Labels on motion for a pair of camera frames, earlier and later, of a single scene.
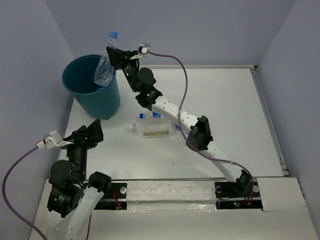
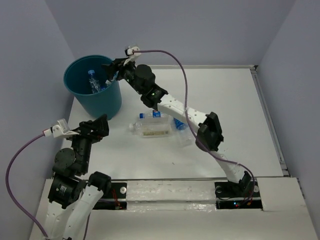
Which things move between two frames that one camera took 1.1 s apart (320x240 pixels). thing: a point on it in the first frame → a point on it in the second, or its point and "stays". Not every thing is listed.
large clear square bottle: (152, 128) stays
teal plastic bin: (102, 102) stays
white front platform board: (188, 210) stays
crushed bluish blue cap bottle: (104, 71) → (94, 83)
